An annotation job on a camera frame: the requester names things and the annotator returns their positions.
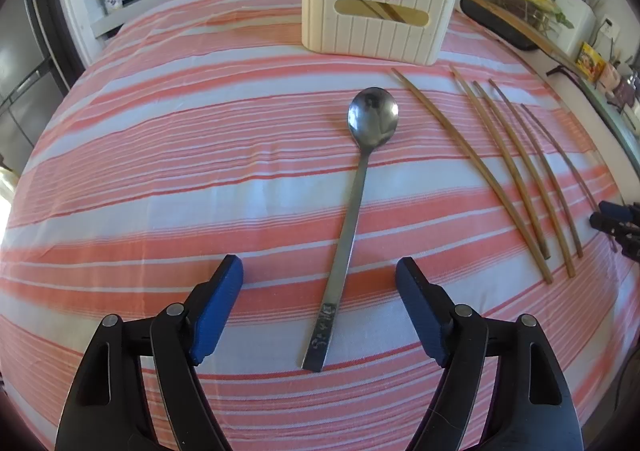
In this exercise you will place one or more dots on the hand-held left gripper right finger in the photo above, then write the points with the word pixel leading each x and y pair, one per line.
pixel 420 311

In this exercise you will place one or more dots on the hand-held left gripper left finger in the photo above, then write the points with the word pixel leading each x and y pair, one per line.
pixel 217 311

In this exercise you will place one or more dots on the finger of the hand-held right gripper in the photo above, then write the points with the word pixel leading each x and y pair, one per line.
pixel 600 222
pixel 614 209

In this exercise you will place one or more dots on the group of wooden chopsticks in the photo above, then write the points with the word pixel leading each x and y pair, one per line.
pixel 500 193

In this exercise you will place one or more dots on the long metal spoon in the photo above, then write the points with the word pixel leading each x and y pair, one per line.
pixel 372 113

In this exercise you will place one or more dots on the green glass board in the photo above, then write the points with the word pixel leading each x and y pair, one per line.
pixel 615 116

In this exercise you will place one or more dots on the pink cup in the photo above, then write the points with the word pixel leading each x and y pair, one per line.
pixel 609 77

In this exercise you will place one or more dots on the yellow printed mug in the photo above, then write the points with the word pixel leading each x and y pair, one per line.
pixel 590 61

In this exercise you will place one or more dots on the pink striped tablecloth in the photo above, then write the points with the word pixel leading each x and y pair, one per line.
pixel 200 156

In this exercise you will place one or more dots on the wooden cutting board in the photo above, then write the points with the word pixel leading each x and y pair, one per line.
pixel 540 38

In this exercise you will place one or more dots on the white knife block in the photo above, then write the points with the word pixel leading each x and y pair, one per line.
pixel 575 16

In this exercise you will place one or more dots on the grey refrigerator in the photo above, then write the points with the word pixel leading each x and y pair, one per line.
pixel 20 56

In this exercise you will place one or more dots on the white wall outlet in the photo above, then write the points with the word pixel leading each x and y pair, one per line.
pixel 608 28

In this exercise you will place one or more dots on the black door frame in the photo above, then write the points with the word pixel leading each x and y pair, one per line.
pixel 55 31

